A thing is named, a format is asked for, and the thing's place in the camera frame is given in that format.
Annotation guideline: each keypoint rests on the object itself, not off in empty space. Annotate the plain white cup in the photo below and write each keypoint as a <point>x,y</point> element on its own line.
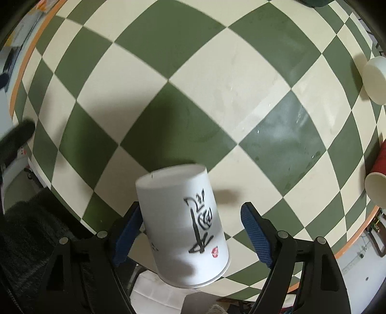
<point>375,80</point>

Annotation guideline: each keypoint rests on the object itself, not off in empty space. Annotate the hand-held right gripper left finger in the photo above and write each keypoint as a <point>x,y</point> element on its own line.
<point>126,238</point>

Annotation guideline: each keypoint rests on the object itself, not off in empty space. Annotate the white and yellow box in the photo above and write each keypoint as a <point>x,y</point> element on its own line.
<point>27,21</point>

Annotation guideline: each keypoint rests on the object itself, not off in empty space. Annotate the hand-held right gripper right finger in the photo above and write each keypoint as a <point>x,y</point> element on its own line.
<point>257,238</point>

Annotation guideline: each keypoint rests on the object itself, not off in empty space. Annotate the dark green object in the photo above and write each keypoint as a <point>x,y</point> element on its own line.
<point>316,2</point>

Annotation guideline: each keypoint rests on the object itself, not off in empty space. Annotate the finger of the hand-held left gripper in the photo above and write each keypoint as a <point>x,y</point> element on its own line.
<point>16,136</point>

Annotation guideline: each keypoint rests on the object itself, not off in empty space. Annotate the red paper cup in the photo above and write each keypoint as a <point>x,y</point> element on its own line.
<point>378,178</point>

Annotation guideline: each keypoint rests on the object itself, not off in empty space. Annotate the dark knit clothing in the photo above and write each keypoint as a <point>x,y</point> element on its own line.
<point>27,241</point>

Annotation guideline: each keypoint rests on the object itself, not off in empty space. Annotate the white cup with black print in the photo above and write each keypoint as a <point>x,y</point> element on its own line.
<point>184,229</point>

